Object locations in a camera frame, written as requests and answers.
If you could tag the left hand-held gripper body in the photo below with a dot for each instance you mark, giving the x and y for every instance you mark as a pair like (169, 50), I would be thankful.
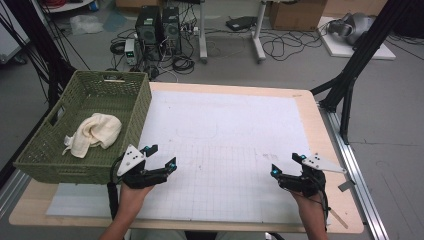
(131, 160)

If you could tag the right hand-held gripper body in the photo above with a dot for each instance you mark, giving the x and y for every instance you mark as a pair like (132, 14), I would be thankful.
(310, 181)

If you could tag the cream printed baby garment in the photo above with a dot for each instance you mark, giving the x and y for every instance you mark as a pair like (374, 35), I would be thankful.
(96, 131)

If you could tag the green woven basket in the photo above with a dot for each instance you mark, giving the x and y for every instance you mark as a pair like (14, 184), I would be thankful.
(40, 160)

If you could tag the person's right hand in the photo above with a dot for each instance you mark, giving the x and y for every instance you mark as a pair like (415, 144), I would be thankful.
(311, 205)

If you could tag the person's left hand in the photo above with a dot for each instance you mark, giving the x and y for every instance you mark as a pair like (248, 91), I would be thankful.
(131, 200)

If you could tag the small grey tab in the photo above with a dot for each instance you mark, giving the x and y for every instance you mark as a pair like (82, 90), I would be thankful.
(346, 185)

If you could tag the thin wooden stick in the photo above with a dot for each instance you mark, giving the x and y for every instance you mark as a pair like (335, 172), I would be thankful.
(338, 217)

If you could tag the white grid mat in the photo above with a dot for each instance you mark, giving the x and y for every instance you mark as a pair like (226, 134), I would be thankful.
(216, 116)

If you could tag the small white power unit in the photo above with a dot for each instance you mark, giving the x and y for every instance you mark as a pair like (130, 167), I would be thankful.
(130, 51)

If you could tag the white floor board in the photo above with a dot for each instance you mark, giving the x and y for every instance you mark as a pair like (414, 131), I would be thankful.
(340, 50)

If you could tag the black computer tower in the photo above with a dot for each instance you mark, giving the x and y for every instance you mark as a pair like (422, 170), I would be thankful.
(148, 30)
(171, 30)

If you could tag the white desk leg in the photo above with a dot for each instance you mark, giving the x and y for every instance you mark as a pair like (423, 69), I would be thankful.
(202, 33)
(258, 36)

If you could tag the clear plastic bag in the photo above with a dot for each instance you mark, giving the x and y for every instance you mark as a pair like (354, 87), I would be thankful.
(86, 24)

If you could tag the open cardboard box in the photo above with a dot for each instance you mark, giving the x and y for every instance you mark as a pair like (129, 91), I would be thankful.
(296, 15)

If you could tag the black flat device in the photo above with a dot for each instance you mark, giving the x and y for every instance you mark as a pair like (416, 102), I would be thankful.
(241, 23)

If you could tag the large tan cardboard box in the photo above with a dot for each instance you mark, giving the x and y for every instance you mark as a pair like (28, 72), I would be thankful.
(356, 7)

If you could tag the white round table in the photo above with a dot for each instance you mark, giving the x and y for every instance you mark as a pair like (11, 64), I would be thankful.
(71, 6)

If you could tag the white cabinet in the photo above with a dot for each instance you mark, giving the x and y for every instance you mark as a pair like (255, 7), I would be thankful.
(10, 40)

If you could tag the aluminium rail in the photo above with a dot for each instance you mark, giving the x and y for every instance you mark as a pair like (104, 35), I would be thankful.
(358, 186)
(11, 193)

